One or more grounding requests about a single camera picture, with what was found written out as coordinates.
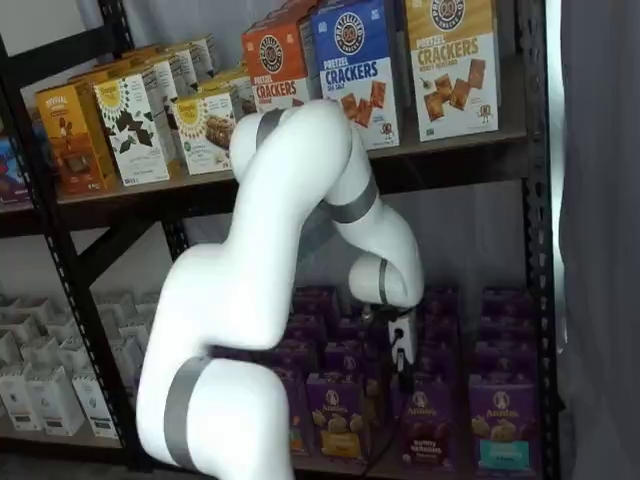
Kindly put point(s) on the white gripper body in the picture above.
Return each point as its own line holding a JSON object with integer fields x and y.
{"x": 406, "y": 347}

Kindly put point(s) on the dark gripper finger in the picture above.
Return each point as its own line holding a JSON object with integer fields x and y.
{"x": 406, "y": 382}

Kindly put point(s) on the purple Annie's chocolate grahams box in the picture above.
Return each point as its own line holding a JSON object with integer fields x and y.
{"x": 442, "y": 300}
{"x": 425, "y": 435}
{"x": 440, "y": 365}
{"x": 442, "y": 330}

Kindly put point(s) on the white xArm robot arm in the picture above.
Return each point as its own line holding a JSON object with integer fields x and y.
{"x": 225, "y": 300}

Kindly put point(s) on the purple Annie's honey grahams box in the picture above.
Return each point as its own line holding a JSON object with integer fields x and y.
{"x": 335, "y": 415}
{"x": 345, "y": 357}
{"x": 350, "y": 330}

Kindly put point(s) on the purple Annie's box green patch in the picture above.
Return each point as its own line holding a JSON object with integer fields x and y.
{"x": 296, "y": 415}
{"x": 315, "y": 300}
{"x": 300, "y": 355}
{"x": 310, "y": 327}

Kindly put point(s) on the purple Annie's box teal patch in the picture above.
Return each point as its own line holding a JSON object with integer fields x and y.
{"x": 507, "y": 327}
{"x": 502, "y": 425}
{"x": 507, "y": 300}
{"x": 505, "y": 357}

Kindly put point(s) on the gold pretzel crackers box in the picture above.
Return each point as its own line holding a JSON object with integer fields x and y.
{"x": 450, "y": 75}

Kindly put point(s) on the blue pretzel crackers box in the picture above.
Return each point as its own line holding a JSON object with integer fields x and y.
{"x": 355, "y": 60}

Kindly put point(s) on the cream Simple Mills bar box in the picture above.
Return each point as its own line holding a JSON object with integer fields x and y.
{"x": 200, "y": 135}
{"x": 235, "y": 95}

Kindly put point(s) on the orange pretzel crackers box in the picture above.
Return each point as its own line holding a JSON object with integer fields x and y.
{"x": 300, "y": 12}
{"x": 275, "y": 65}

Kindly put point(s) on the white carton box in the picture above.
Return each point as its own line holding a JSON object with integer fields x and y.
{"x": 75, "y": 355}
{"x": 19, "y": 402}
{"x": 55, "y": 402}
{"x": 95, "y": 407}
{"x": 47, "y": 352}

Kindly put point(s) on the white Simple Mills leaf box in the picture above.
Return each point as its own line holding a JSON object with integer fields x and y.
{"x": 160, "y": 85}
{"x": 182, "y": 67}
{"x": 130, "y": 135}

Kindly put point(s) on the yellow Revival snack box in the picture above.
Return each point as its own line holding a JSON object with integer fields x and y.
{"x": 70, "y": 140}
{"x": 95, "y": 75}

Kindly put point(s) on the blue purple snack box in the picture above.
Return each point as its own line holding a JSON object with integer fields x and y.
{"x": 12, "y": 170}

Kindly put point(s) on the black metal shelving rack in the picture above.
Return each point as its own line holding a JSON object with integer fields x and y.
{"x": 536, "y": 225}

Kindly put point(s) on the grey fabric curtain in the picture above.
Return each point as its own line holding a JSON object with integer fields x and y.
{"x": 605, "y": 225}

